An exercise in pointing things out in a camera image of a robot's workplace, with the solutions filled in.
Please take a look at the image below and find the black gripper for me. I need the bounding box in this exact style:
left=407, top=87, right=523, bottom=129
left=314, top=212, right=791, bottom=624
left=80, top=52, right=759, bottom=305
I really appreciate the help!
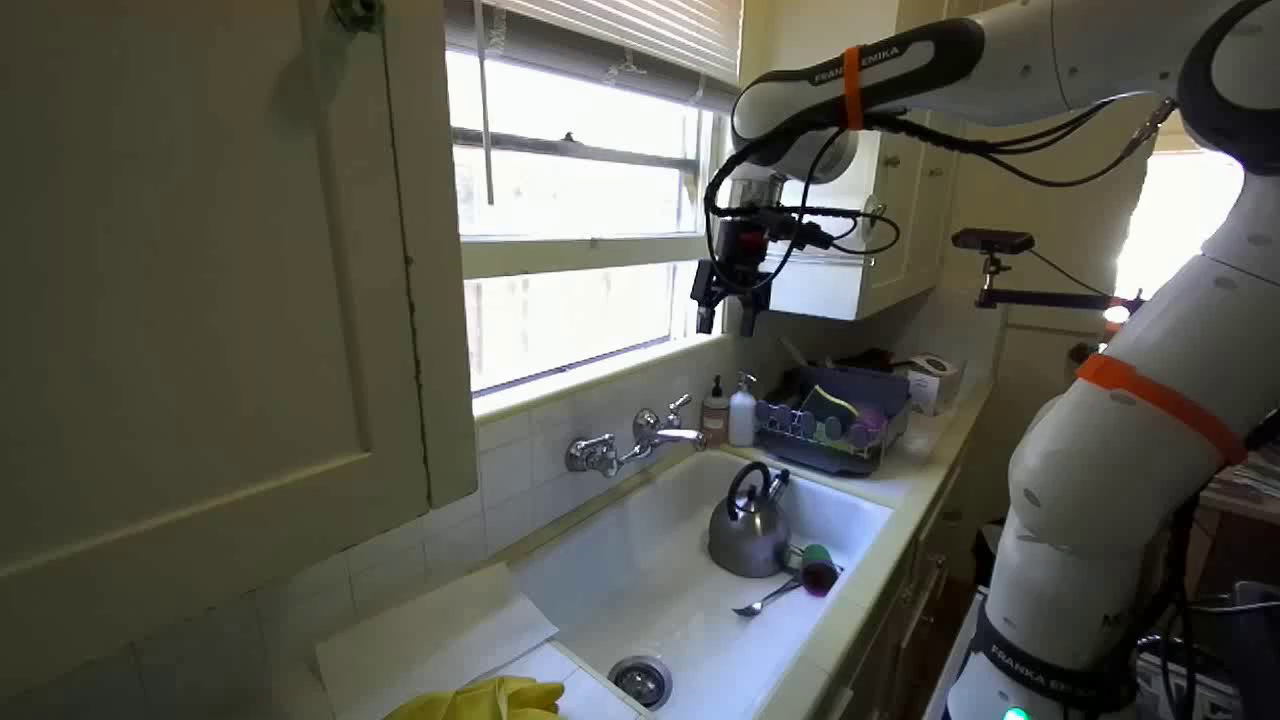
left=686, top=214, right=780, bottom=340

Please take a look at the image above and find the white soap bottle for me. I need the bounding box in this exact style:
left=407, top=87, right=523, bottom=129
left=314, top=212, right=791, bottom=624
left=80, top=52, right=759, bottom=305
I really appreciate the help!
left=722, top=372, right=759, bottom=451

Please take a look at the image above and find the dark pump soap bottle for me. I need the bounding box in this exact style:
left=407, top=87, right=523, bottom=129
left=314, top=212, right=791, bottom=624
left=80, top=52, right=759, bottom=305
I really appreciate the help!
left=700, top=375, right=732, bottom=447

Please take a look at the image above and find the dark dish rack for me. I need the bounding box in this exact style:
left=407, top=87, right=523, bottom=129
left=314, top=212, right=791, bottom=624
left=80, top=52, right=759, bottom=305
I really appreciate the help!
left=752, top=350, right=921, bottom=481

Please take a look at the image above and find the kitchen window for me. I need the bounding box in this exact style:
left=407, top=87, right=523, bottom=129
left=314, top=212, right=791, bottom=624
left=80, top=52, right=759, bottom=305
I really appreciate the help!
left=445, top=0, right=743, bottom=418

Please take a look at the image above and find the white box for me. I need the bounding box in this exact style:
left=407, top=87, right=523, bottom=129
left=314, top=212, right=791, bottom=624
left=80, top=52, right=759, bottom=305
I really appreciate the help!
left=903, top=350, right=962, bottom=415

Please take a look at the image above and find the white porcelain sink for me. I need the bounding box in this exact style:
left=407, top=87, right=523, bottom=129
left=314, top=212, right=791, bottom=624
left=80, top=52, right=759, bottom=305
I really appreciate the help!
left=513, top=443, right=896, bottom=720

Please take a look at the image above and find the white window blind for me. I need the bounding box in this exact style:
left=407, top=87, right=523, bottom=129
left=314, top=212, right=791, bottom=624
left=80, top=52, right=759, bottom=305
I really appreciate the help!
left=475, top=0, right=748, bottom=87

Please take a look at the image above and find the metal spoon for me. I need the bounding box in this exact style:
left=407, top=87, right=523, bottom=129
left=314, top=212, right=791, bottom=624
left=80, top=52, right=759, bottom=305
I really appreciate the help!
left=726, top=571, right=806, bottom=624

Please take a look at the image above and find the blind wand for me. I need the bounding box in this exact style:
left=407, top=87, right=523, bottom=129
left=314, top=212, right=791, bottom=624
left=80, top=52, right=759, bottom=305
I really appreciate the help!
left=473, top=0, right=497, bottom=212

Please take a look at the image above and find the cream base cabinet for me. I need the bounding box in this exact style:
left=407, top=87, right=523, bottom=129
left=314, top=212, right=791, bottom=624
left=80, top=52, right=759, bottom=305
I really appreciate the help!
left=813, top=435, right=992, bottom=720

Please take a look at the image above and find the metal sink drain strainer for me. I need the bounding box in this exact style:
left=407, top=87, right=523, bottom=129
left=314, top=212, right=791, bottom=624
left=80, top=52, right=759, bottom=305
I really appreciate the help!
left=607, top=651, right=676, bottom=713

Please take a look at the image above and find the bright background window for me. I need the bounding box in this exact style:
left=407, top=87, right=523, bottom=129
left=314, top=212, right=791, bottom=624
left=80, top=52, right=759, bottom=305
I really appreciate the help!
left=1113, top=129, right=1249, bottom=310

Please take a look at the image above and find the yellow rubber glove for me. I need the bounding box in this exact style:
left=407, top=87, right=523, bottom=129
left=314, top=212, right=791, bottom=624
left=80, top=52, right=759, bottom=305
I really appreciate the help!
left=383, top=673, right=572, bottom=720

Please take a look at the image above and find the dark cabinet latch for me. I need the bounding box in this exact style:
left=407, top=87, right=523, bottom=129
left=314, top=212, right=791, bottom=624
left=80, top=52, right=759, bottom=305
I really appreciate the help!
left=326, top=0, right=388, bottom=40

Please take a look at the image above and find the chrome wall faucet spout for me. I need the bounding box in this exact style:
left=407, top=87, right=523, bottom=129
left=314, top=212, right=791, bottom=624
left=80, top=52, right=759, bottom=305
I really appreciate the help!
left=623, top=402, right=706, bottom=462

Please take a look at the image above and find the steel kettle with black handle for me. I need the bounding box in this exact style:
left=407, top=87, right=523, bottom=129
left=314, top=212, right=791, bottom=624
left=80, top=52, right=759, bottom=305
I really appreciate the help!
left=702, top=455, right=800, bottom=579

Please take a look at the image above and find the orange strap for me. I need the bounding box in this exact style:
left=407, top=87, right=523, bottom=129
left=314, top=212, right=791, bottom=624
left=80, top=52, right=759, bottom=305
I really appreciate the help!
left=1070, top=348, right=1252, bottom=466
left=835, top=45, right=871, bottom=130

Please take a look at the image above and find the black camera on mount arm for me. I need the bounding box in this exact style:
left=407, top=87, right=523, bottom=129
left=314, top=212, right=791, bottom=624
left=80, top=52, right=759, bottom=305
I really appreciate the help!
left=948, top=224, right=1147, bottom=325

